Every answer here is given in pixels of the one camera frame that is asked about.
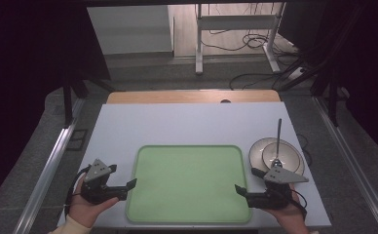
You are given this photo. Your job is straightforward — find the white metal desk frame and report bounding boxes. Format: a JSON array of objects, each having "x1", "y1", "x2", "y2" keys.
[{"x1": 194, "y1": 3, "x2": 287, "y2": 75}]

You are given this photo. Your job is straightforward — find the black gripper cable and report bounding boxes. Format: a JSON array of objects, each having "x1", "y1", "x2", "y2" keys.
[
  {"x1": 63, "y1": 165, "x2": 92, "y2": 218},
  {"x1": 288, "y1": 188, "x2": 309, "y2": 220}
]

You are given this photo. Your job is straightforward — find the white table board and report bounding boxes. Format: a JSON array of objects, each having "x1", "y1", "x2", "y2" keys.
[{"x1": 57, "y1": 101, "x2": 332, "y2": 229}]

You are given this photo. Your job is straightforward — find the person's left hand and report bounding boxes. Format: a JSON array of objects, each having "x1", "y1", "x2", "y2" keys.
[{"x1": 67, "y1": 176, "x2": 120, "y2": 229}]

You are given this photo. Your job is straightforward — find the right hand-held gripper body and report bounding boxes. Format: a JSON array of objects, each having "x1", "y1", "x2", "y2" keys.
[{"x1": 244, "y1": 166, "x2": 310, "y2": 211}]

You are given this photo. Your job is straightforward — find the black floor grate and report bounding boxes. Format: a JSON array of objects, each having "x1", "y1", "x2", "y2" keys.
[{"x1": 65, "y1": 129, "x2": 89, "y2": 152}]

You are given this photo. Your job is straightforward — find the aluminium rail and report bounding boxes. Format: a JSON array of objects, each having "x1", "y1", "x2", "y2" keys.
[
  {"x1": 13, "y1": 97, "x2": 87, "y2": 234},
  {"x1": 311, "y1": 96, "x2": 378, "y2": 234}
]

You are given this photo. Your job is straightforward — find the wooden table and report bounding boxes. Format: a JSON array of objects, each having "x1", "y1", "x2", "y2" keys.
[{"x1": 106, "y1": 90, "x2": 282, "y2": 105}]

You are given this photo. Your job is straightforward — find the black floor cable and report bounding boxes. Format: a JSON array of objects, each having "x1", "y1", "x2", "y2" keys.
[{"x1": 228, "y1": 72, "x2": 284, "y2": 92}]

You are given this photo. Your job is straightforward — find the green tray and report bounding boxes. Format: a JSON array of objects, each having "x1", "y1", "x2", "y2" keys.
[{"x1": 125, "y1": 144, "x2": 252, "y2": 225}]

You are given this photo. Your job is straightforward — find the metal spoon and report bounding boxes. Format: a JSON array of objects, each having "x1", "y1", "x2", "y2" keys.
[{"x1": 271, "y1": 118, "x2": 284, "y2": 169}]

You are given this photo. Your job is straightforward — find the white power strip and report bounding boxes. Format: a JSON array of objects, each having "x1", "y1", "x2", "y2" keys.
[{"x1": 286, "y1": 66, "x2": 307, "y2": 81}]

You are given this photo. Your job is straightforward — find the black floor cables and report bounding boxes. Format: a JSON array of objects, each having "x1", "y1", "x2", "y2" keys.
[{"x1": 199, "y1": 3, "x2": 300, "y2": 57}]

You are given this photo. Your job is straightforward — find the beige plate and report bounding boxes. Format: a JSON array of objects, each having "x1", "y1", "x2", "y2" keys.
[{"x1": 248, "y1": 136, "x2": 306, "y2": 176}]

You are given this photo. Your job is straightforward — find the white cabinet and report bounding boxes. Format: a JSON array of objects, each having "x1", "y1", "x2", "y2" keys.
[{"x1": 86, "y1": 4, "x2": 174, "y2": 56}]

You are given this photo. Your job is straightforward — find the black metal stand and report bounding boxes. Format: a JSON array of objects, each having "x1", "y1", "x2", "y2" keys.
[
  {"x1": 278, "y1": 3, "x2": 370, "y2": 128},
  {"x1": 60, "y1": 76, "x2": 117, "y2": 129}
]

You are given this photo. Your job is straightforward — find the person's right hand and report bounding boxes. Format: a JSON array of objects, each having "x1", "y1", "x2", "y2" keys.
[{"x1": 260, "y1": 184, "x2": 310, "y2": 234}]

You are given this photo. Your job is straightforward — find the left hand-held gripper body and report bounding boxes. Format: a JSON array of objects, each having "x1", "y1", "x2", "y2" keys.
[{"x1": 80, "y1": 158, "x2": 129, "y2": 206}]

